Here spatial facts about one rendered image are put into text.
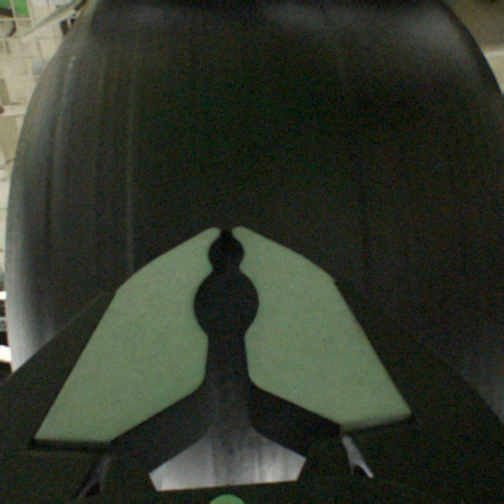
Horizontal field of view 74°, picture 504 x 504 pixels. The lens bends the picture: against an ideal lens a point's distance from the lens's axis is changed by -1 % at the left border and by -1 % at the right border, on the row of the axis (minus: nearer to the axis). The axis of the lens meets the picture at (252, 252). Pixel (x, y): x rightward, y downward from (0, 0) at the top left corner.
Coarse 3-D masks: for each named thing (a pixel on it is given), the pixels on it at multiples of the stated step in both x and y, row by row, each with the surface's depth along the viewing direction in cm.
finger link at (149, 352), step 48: (192, 240) 11; (144, 288) 9; (192, 288) 9; (96, 336) 7; (144, 336) 7; (192, 336) 7; (96, 384) 6; (144, 384) 6; (192, 384) 6; (48, 432) 5; (96, 432) 5; (144, 432) 6; (192, 432) 7
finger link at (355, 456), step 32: (352, 288) 9; (384, 320) 8; (384, 352) 7; (416, 352) 7; (416, 384) 6; (448, 384) 6; (416, 416) 6; (448, 416) 6; (480, 416) 6; (352, 448) 5; (384, 448) 5; (416, 448) 5; (448, 448) 5; (480, 448) 5; (416, 480) 5; (448, 480) 5; (480, 480) 5
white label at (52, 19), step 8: (72, 0) 23; (80, 0) 21; (64, 8) 21; (72, 8) 19; (80, 8) 20; (48, 16) 22; (56, 16) 20; (64, 16) 19; (40, 24) 21; (48, 24) 20; (32, 32) 20; (40, 32) 20; (24, 40) 20
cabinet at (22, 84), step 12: (0, 12) 345; (0, 24) 345; (12, 24) 358; (0, 36) 347; (12, 36) 359; (0, 48) 348; (12, 48) 361; (0, 60) 350; (12, 60) 362; (12, 72) 364; (24, 72) 378; (12, 84) 365; (24, 84) 379; (12, 96) 367; (24, 96) 381
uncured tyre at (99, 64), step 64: (128, 0) 18; (192, 0) 18; (256, 0) 18; (320, 0) 18; (384, 0) 19; (64, 64) 16; (128, 64) 15; (192, 64) 16; (256, 64) 16; (320, 64) 16; (384, 64) 16; (448, 64) 16; (64, 128) 15; (128, 128) 14; (192, 128) 14; (256, 128) 15; (320, 128) 15; (384, 128) 15; (448, 128) 15; (64, 192) 14; (128, 192) 14; (192, 192) 14; (256, 192) 14; (320, 192) 14; (384, 192) 14; (448, 192) 14; (64, 256) 14; (128, 256) 13; (320, 256) 14; (384, 256) 14; (448, 256) 14; (64, 320) 14; (448, 320) 14; (192, 448) 14; (256, 448) 14
